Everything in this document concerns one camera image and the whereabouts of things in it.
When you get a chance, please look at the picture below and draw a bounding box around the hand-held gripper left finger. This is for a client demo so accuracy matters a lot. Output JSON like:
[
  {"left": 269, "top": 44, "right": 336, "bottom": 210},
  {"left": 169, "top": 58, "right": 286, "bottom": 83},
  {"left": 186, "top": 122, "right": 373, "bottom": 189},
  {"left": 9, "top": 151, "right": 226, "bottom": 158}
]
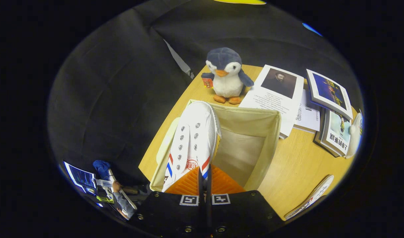
[{"left": 129, "top": 167, "right": 205, "bottom": 238}]

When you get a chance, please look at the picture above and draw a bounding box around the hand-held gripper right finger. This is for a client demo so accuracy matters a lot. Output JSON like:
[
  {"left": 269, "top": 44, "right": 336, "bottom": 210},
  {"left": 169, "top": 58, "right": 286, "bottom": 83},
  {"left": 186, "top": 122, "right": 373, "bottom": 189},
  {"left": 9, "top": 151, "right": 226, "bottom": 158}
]
[{"left": 205, "top": 164, "right": 285, "bottom": 238}]

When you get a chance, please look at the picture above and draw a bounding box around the beige fabric storage box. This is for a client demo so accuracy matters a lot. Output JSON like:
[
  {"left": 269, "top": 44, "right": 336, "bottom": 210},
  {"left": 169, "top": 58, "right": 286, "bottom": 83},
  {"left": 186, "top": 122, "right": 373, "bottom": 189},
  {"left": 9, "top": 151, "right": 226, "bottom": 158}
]
[{"left": 150, "top": 99, "right": 282, "bottom": 192}]

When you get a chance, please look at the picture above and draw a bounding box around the white striped canvas shoe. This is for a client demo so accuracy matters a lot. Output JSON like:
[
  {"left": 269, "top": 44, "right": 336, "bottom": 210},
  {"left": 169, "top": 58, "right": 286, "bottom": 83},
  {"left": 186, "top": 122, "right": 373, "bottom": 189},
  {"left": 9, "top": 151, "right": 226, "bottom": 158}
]
[
  {"left": 162, "top": 101, "right": 222, "bottom": 192},
  {"left": 284, "top": 175, "right": 334, "bottom": 220}
]

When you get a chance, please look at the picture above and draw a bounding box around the blue cloth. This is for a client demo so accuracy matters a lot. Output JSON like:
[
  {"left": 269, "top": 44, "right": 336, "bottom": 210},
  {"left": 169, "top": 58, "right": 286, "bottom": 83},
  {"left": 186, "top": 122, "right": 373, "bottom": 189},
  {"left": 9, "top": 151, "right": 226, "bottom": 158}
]
[{"left": 92, "top": 160, "right": 112, "bottom": 181}]

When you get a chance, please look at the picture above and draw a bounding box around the computer monitor screen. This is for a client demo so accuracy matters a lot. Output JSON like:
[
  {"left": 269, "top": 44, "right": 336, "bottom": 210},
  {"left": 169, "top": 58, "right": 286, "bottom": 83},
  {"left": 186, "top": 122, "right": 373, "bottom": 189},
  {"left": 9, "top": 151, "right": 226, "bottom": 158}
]
[{"left": 63, "top": 161, "right": 97, "bottom": 195}]

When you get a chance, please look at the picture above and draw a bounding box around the white portrait booklet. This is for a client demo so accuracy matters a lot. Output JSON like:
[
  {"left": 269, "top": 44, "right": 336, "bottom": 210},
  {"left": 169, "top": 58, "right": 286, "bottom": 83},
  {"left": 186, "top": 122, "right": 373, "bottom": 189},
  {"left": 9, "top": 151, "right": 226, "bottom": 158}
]
[{"left": 239, "top": 64, "right": 305, "bottom": 139}]

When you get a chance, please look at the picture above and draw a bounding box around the plain white book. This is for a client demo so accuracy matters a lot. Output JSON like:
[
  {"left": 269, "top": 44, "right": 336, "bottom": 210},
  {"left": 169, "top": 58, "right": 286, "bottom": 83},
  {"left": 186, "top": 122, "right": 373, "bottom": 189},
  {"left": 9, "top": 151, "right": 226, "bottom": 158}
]
[{"left": 294, "top": 89, "right": 321, "bottom": 134}]

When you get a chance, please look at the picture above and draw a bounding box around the pale teal cover book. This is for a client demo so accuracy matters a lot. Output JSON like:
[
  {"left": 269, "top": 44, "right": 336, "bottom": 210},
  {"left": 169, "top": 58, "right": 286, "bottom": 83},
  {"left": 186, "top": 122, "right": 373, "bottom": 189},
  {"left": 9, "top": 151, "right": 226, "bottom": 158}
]
[{"left": 321, "top": 110, "right": 352, "bottom": 156}]

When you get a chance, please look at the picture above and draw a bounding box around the blue grey penguin plush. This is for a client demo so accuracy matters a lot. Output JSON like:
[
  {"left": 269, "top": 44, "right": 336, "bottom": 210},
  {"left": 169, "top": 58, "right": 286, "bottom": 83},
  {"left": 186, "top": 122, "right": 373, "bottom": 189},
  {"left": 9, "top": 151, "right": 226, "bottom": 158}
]
[{"left": 201, "top": 47, "right": 254, "bottom": 105}]

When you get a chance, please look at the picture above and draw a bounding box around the white duck plush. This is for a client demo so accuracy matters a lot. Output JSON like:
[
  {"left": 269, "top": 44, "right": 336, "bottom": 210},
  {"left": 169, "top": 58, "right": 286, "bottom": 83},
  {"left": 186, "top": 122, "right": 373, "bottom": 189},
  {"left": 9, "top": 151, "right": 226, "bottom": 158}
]
[{"left": 346, "top": 111, "right": 363, "bottom": 159}]

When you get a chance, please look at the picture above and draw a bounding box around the blue cover book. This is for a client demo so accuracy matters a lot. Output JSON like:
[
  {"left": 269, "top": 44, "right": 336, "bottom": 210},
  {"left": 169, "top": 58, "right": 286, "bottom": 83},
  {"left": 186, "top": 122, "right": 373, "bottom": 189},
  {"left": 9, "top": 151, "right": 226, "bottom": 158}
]
[{"left": 306, "top": 69, "right": 353, "bottom": 121}]

